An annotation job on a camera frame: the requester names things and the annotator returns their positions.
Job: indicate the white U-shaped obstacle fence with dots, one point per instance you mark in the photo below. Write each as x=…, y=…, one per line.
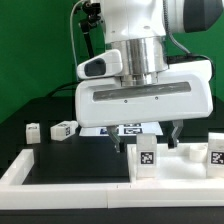
x=16, y=195

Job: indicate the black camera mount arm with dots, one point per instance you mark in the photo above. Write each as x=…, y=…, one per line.
x=88, y=26

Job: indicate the white square tabletop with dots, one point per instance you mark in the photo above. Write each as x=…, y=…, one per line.
x=188, y=161

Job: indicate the white marker base plate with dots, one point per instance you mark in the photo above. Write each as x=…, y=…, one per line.
x=125, y=130

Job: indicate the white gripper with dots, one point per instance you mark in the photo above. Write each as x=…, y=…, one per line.
x=181, y=92

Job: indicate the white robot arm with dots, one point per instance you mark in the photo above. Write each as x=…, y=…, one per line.
x=134, y=81

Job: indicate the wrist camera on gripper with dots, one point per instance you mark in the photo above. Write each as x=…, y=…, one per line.
x=104, y=65

